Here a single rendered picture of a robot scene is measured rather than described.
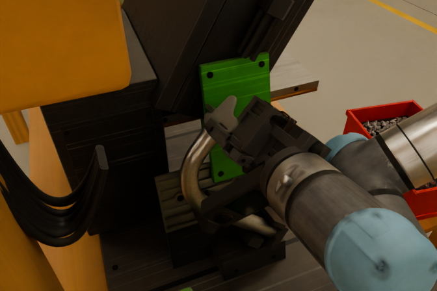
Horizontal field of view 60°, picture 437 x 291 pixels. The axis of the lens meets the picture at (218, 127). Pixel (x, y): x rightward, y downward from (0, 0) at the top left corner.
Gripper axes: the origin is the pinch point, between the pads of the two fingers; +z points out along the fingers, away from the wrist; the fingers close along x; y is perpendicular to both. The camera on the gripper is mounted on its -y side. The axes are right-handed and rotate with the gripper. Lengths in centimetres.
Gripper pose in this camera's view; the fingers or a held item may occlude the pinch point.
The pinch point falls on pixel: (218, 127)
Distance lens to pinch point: 57.9
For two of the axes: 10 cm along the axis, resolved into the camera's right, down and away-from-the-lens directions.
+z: -3.5, -3.7, 8.6
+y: 5.9, -8.0, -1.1
